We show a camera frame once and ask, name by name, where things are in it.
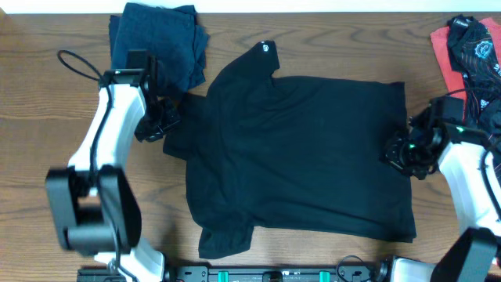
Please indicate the red garment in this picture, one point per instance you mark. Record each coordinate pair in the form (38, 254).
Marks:
(439, 40)

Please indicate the black patterned jersey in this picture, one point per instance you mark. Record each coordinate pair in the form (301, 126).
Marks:
(472, 54)

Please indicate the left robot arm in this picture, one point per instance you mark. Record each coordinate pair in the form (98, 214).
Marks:
(93, 207)

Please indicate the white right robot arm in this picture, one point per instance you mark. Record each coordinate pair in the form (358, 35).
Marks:
(464, 157)

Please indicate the plain black t-shirt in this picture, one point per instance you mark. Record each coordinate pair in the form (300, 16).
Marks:
(300, 153)

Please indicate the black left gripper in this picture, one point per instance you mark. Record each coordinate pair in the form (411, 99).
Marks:
(157, 128)

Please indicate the folded dark blue garment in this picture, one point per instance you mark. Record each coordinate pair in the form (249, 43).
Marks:
(173, 36)

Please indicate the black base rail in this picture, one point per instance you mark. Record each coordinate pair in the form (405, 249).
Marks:
(349, 273)

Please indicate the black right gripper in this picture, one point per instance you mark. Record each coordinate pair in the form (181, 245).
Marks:
(400, 155)

